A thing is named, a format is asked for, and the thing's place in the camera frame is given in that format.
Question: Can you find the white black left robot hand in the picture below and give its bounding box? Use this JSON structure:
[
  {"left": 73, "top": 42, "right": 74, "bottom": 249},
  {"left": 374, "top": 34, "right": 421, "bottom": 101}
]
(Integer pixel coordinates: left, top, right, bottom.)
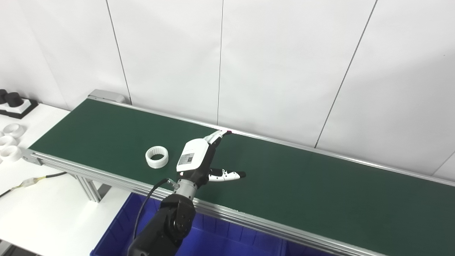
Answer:
[{"left": 176, "top": 130, "right": 246, "bottom": 187}]

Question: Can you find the white ring part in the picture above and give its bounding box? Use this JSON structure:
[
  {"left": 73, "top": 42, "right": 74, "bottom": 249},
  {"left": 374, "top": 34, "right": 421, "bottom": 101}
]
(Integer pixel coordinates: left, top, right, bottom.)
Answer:
[
  {"left": 145, "top": 146, "right": 169, "bottom": 169},
  {"left": 3, "top": 123, "right": 26, "bottom": 138},
  {"left": 0, "top": 145, "right": 22, "bottom": 162},
  {"left": 0, "top": 135, "right": 18, "bottom": 148}
]

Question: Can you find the green conveyor belt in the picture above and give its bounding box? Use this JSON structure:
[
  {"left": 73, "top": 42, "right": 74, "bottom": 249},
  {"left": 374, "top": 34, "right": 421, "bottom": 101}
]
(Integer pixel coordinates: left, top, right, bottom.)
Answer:
[
  {"left": 29, "top": 98, "right": 455, "bottom": 256},
  {"left": 22, "top": 89, "right": 455, "bottom": 256}
]

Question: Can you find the blue bin for white parts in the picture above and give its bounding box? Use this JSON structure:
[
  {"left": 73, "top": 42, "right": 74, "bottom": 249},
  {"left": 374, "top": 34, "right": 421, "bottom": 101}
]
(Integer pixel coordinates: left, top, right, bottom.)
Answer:
[{"left": 91, "top": 193, "right": 285, "bottom": 256}]

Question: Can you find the grey conveyor motor housing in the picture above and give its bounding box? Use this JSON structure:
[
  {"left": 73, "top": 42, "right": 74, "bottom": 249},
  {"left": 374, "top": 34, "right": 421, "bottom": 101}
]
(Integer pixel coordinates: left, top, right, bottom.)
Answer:
[{"left": 88, "top": 89, "right": 125, "bottom": 104}]

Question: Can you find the aluminium conveyor leg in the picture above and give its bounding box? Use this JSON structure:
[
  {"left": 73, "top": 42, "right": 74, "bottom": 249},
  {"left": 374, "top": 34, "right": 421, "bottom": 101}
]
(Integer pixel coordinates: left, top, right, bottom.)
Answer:
[{"left": 69, "top": 173, "right": 111, "bottom": 203}]

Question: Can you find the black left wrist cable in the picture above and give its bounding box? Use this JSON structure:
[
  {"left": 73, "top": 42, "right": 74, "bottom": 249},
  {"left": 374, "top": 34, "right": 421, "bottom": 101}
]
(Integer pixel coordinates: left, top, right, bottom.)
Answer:
[{"left": 132, "top": 178, "right": 178, "bottom": 242}]

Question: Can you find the black table cable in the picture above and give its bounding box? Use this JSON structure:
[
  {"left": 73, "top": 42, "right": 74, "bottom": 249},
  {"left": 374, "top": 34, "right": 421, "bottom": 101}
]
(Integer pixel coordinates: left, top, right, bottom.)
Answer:
[{"left": 0, "top": 172, "right": 68, "bottom": 198}]

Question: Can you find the white yellow cable connector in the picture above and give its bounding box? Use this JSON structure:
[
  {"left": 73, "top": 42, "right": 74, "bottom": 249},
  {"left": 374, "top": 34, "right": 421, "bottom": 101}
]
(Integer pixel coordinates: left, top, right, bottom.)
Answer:
[{"left": 20, "top": 176, "right": 47, "bottom": 189}]

